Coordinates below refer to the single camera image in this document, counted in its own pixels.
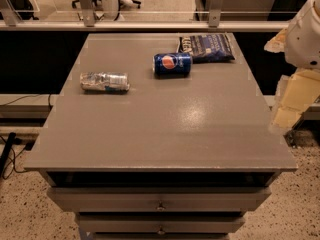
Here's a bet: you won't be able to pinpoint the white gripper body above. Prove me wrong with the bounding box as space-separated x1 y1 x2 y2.
285 0 320 69

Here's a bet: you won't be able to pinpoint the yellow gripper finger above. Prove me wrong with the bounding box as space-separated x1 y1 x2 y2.
271 68 320 128
264 28 287 53

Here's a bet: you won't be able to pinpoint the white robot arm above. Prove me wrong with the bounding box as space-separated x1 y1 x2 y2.
264 0 320 128

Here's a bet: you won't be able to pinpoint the blue pepsi can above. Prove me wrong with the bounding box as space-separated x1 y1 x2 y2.
153 53 192 76

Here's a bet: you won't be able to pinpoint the dark blue chip bag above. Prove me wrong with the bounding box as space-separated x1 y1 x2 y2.
178 33 234 64

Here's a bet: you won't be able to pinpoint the grey drawer cabinet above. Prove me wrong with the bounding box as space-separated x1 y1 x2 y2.
25 34 296 240

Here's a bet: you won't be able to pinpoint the metal railing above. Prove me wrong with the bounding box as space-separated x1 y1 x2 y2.
0 0 289 32

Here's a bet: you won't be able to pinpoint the upper grey drawer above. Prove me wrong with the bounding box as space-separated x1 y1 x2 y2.
47 187 271 212

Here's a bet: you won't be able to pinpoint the grey drawer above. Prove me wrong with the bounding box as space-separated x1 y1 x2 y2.
47 187 271 212
76 213 245 235

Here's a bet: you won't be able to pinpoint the lower grey drawer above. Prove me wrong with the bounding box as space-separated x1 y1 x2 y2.
76 213 245 235

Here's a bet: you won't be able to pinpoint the black floor cables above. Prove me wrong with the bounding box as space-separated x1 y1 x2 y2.
0 132 34 180

